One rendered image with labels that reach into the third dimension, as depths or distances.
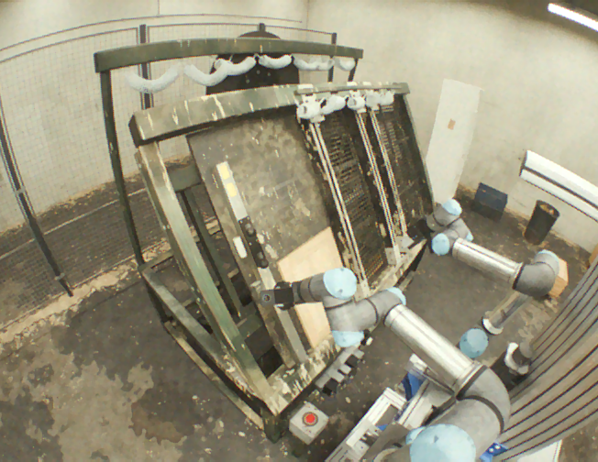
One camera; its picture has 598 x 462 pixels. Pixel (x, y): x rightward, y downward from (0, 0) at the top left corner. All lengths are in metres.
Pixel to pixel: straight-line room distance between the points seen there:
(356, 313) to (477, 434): 0.40
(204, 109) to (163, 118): 0.16
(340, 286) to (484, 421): 0.42
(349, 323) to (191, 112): 0.81
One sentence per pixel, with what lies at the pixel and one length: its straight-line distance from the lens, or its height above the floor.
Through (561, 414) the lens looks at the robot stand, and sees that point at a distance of 0.92.
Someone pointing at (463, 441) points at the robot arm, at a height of 1.68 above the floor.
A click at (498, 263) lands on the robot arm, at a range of 1.04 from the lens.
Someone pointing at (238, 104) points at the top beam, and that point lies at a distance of 1.12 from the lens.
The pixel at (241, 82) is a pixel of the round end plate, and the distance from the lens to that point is 1.82.
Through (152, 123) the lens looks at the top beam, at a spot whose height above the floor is 1.92.
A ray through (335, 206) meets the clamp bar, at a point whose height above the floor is 1.41.
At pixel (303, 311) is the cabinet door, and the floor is 1.08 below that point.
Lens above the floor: 2.13
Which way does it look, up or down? 36 degrees down
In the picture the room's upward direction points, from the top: 4 degrees clockwise
